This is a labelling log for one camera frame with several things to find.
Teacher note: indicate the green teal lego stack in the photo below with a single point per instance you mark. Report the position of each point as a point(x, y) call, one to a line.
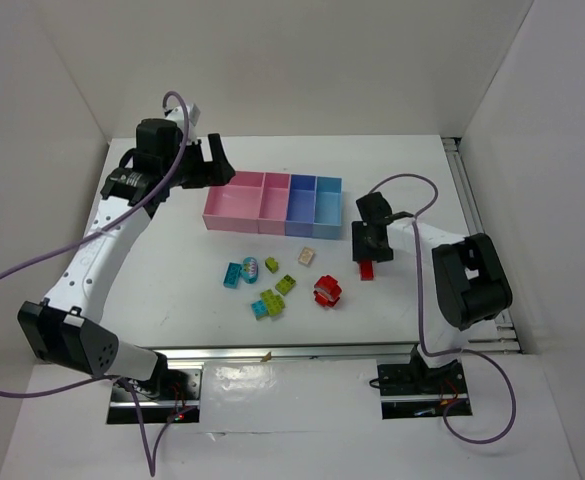
point(270, 304)

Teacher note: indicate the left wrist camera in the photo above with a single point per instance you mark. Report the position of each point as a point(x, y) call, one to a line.
point(179, 115)

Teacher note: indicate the narrow pink container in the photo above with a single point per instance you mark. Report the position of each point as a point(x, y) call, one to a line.
point(274, 204)

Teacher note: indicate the teal rounded flower lego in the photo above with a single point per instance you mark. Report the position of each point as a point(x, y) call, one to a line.
point(249, 270)

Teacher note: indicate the green square lego brick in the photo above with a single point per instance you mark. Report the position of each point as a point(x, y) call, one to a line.
point(285, 285)

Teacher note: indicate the aluminium right rail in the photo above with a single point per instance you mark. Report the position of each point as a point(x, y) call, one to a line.
point(507, 341)

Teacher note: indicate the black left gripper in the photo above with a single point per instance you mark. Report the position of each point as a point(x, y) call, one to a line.
point(204, 165)

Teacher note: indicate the red lego brick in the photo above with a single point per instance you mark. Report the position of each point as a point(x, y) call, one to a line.
point(366, 270)

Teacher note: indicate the large pink container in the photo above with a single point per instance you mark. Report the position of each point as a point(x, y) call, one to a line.
point(235, 206)

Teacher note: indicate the dark blue container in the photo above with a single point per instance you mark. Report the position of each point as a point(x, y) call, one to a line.
point(301, 204)

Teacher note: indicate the light blue container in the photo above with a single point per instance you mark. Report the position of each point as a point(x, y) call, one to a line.
point(328, 208)

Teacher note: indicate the teal long lego brick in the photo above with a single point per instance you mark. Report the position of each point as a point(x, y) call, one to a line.
point(232, 275)

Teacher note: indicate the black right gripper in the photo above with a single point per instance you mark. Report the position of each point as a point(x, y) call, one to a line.
point(372, 252)

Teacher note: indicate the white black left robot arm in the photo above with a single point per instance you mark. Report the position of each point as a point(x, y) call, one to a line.
point(64, 327)

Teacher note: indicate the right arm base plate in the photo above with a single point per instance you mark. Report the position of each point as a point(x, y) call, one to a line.
point(406, 393)

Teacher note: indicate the red lego cluster with face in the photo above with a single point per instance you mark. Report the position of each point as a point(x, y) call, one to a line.
point(327, 291)

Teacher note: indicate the beige lego brick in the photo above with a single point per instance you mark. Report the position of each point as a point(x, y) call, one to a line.
point(306, 256)

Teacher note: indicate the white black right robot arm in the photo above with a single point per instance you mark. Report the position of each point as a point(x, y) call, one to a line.
point(460, 283)

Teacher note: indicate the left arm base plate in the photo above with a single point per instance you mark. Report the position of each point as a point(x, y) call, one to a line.
point(179, 395)

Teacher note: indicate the small green lego brick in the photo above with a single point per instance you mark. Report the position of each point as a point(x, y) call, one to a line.
point(271, 264)

